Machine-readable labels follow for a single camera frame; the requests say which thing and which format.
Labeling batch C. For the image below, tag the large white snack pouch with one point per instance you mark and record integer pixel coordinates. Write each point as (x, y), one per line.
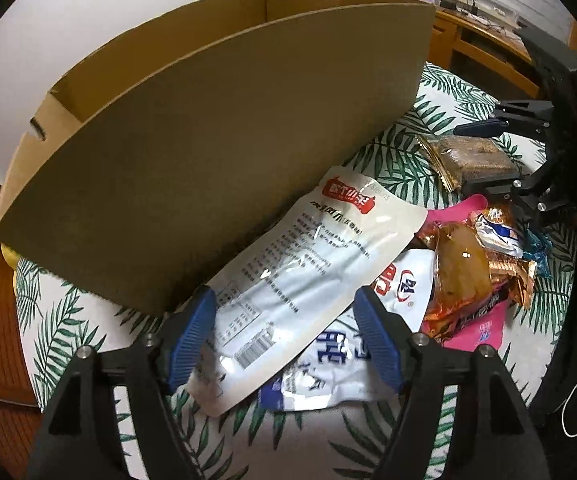
(293, 260)

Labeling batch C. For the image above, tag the yellow plush toy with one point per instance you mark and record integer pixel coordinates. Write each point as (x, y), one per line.
(8, 257)

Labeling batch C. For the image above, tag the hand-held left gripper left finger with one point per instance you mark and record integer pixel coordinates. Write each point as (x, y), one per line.
(193, 335)

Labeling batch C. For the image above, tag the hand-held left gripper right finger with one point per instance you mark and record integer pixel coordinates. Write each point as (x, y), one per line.
(376, 335)

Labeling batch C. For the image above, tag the white and blue snack packet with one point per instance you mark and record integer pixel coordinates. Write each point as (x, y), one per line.
(318, 370)

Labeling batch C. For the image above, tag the blue foil snack wrapper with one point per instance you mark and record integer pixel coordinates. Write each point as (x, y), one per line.
(538, 252)

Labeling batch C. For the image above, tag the leaf-print bedsheet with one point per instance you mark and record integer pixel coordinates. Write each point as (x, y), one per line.
(68, 320)

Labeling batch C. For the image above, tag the pink snack packet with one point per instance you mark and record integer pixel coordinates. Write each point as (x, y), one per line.
(448, 212)

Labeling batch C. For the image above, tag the white packet with red logo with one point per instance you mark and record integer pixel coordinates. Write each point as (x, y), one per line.
(408, 285)

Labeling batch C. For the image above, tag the small silver and blue packet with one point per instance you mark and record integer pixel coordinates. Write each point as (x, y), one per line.
(498, 232)

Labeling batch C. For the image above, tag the cardboard box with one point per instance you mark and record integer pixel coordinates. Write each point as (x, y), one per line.
(218, 160)

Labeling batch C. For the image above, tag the black power strip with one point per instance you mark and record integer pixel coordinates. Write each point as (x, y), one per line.
(461, 7)

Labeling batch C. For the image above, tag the brown cake packet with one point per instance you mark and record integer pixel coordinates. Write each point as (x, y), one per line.
(468, 157)

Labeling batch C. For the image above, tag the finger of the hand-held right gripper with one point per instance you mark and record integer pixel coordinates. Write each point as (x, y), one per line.
(518, 115)
(523, 195)

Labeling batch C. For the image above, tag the orange packet with brown contents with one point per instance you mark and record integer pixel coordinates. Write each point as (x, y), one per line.
(458, 265)

